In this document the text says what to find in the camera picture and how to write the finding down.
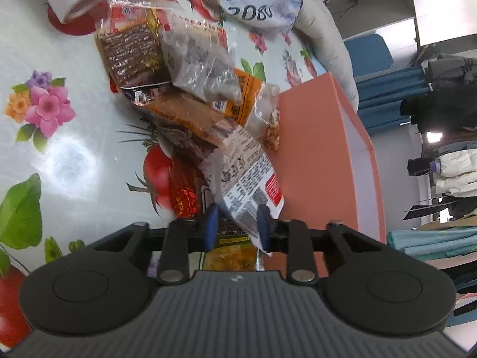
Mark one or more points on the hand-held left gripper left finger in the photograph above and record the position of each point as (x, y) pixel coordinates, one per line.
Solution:
(210, 227)

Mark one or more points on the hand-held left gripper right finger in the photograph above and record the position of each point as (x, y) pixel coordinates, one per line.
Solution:
(264, 227)

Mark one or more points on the yellow snack packet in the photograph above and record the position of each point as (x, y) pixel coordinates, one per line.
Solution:
(231, 257)

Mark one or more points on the shiny red snack packet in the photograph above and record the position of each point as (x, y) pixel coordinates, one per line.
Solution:
(183, 190)

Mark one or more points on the white printed snack packet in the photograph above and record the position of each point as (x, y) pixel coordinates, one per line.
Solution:
(246, 179)

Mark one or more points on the pink cardboard box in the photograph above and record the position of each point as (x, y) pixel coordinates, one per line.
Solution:
(316, 156)

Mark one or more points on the orange brown snack packet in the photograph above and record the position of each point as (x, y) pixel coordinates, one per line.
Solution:
(182, 110)

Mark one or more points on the orange nut snack packet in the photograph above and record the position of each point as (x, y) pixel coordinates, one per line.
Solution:
(248, 97)

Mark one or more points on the clear grey snack packet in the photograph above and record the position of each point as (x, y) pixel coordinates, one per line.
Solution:
(193, 59)

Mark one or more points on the brown biscuit packet red trim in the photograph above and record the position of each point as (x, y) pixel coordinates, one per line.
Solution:
(130, 52)

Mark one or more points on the floral printed plastic cloth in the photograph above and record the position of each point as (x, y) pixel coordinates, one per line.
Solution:
(74, 149)

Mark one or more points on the stack of folded cloths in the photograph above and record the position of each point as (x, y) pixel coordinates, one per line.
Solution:
(432, 242)

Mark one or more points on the blue curtain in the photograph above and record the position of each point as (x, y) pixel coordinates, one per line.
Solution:
(391, 97)

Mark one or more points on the grey quilt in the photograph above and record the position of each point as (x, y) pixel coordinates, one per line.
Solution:
(328, 37)

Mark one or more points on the blue covered chair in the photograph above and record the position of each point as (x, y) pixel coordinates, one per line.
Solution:
(369, 54)

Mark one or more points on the row of hanging clothes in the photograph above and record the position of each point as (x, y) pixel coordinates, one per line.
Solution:
(447, 108)

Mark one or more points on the red round lid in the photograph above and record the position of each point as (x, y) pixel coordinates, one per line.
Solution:
(78, 26)

